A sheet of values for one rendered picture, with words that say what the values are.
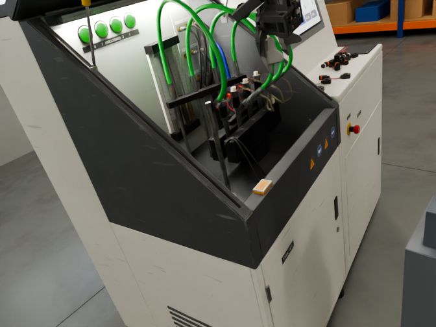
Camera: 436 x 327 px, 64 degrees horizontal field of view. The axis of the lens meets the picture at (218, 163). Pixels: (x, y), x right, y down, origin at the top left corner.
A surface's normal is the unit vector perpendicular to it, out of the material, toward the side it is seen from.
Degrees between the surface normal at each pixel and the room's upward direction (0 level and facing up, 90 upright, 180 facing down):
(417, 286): 90
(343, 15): 90
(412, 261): 90
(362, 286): 0
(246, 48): 90
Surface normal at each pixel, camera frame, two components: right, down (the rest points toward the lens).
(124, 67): 0.81, 0.11
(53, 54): -0.55, 0.50
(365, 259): -0.21, -0.86
